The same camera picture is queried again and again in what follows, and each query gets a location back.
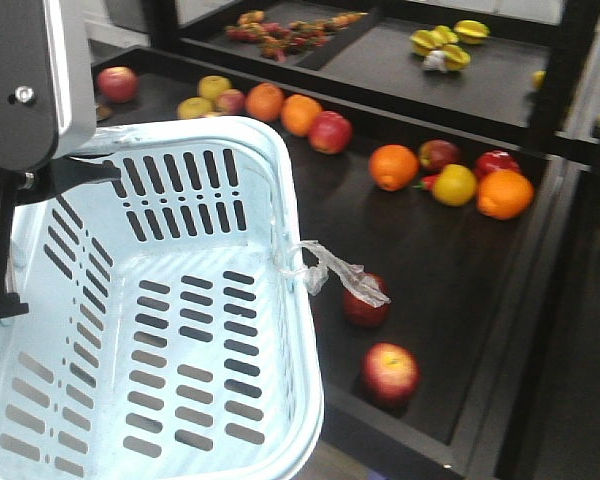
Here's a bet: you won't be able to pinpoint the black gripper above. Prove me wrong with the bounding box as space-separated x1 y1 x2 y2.
0 158 121 319

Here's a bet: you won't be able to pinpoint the light blue plastic basket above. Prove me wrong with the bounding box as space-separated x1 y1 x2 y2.
0 117 324 479

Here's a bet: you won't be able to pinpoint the yellow apple front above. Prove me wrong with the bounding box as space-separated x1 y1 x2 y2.
176 97 214 120

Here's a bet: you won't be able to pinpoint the yellow apple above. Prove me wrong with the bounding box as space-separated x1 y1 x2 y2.
197 75 232 102
176 97 214 120
431 164 478 207

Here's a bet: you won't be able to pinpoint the yellow apple back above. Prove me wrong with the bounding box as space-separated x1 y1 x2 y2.
197 75 232 102

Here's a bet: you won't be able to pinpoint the small pink apple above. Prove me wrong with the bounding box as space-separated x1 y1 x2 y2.
216 88 246 115

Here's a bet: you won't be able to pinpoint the orange left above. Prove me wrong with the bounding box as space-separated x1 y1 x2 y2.
245 82 285 122

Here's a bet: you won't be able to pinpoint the cherry tomato vines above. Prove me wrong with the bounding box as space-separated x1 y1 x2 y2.
224 10 367 62

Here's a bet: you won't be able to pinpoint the clear plastic tag strip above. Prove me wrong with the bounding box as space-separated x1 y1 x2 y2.
274 239 392 308

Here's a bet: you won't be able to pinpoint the orange right group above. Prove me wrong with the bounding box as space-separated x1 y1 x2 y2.
368 144 420 192

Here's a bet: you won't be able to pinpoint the black wooden produce stand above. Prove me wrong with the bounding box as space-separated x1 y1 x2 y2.
92 44 566 480

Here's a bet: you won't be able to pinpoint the red chili pepper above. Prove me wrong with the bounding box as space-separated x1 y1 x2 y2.
414 174 440 191

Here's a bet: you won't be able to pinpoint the red green apple right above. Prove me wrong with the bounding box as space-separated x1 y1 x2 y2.
418 139 462 173

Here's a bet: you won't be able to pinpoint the white garlic bulb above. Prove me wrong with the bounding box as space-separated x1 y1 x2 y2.
421 50 448 73

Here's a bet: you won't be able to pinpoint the yellow apple right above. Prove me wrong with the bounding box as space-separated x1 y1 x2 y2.
431 164 478 207

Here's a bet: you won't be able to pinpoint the yellow starfruit pile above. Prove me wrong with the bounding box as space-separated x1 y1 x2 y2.
410 20 491 73

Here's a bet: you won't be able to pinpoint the red bell pepper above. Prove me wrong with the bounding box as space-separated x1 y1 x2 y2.
473 150 522 179

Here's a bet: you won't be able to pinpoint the orange far right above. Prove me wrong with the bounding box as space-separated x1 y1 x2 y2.
476 170 535 220

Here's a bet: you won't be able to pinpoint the black upper display tray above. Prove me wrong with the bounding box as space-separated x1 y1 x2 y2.
178 1 575 144

